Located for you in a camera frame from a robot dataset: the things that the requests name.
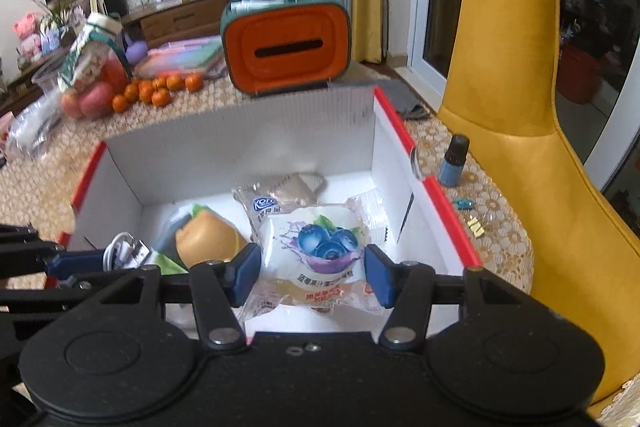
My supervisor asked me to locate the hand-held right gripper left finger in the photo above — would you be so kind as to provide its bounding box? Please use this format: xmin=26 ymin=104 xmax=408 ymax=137
xmin=97 ymin=243 xmax=263 ymax=350

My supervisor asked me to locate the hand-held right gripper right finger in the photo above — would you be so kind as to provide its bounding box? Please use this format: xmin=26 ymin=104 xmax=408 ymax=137
xmin=364 ymin=244 xmax=536 ymax=350

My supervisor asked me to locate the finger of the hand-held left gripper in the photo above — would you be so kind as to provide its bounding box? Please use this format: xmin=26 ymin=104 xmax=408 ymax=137
xmin=0 ymin=271 xmax=126 ymax=348
xmin=0 ymin=227 xmax=106 ymax=280

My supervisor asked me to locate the white cable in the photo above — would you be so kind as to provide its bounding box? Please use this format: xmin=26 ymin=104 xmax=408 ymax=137
xmin=102 ymin=232 xmax=151 ymax=270

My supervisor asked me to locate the yellow toy bun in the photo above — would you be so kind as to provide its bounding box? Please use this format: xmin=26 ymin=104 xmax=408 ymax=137
xmin=175 ymin=207 xmax=251 ymax=269

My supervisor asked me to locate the blueberry snack packet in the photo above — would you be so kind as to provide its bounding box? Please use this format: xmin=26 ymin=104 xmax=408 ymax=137
xmin=232 ymin=184 xmax=391 ymax=323

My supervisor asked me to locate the red cardboard box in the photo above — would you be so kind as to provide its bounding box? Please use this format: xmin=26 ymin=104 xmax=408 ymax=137
xmin=57 ymin=86 xmax=483 ymax=348

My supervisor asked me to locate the gold floral tablecloth desktop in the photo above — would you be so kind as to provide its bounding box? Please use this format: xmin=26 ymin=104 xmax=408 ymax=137
xmin=0 ymin=62 xmax=640 ymax=427

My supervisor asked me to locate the green white packet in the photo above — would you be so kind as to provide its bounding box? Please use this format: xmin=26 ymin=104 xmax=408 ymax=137
xmin=150 ymin=204 xmax=211 ymax=277

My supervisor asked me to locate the small blue bottle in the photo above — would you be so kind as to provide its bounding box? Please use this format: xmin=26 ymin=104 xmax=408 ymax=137
xmin=439 ymin=134 xmax=471 ymax=188

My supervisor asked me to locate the clear plastic bag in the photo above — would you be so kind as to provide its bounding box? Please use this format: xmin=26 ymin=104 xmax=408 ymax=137
xmin=7 ymin=99 xmax=66 ymax=158

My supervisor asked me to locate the red apple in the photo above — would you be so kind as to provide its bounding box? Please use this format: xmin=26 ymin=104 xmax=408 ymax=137
xmin=82 ymin=84 xmax=117 ymax=120
xmin=60 ymin=89 xmax=88 ymax=120

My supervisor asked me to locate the grey cloth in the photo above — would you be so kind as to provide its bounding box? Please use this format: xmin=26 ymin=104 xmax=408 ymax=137
xmin=370 ymin=79 xmax=426 ymax=120

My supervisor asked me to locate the pile of tangerines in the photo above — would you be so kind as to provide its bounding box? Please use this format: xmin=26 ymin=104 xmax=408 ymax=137
xmin=111 ymin=73 xmax=205 ymax=114

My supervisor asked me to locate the clear plastic fruit container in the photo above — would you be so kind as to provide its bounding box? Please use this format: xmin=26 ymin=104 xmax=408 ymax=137
xmin=32 ymin=42 xmax=133 ymax=120

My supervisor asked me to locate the printed green white snack bag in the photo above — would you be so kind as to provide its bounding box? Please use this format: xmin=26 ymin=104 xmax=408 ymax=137
xmin=57 ymin=14 xmax=126 ymax=95

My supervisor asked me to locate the purple plastic item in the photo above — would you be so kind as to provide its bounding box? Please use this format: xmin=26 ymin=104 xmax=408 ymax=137
xmin=122 ymin=32 xmax=148 ymax=62

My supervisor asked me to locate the stack of pastel folders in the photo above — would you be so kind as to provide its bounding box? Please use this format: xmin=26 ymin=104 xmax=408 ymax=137
xmin=134 ymin=39 xmax=228 ymax=82

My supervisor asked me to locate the yellow chair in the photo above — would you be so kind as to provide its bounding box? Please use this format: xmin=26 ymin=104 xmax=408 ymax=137
xmin=437 ymin=0 xmax=640 ymax=408

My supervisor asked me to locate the pink plush toy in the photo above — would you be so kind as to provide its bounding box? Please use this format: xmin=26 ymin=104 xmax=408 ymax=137
xmin=14 ymin=12 xmax=43 ymax=58

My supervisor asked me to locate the green orange tissue box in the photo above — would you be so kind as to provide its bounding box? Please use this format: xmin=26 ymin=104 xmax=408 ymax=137
xmin=220 ymin=0 xmax=352 ymax=98

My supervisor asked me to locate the potted orchid plant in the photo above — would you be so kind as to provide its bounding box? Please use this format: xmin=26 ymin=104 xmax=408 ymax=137
xmin=30 ymin=0 xmax=76 ymax=52

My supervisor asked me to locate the wooden television cabinet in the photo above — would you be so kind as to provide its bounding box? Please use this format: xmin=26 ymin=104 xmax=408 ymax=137
xmin=0 ymin=0 xmax=233 ymax=108

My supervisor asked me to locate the red flower pot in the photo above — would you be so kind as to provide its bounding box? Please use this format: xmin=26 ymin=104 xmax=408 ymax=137
xmin=555 ymin=44 xmax=603 ymax=105

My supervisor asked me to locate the white photo frame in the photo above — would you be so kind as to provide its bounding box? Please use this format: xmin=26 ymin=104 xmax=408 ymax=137
xmin=67 ymin=0 xmax=98 ymax=28

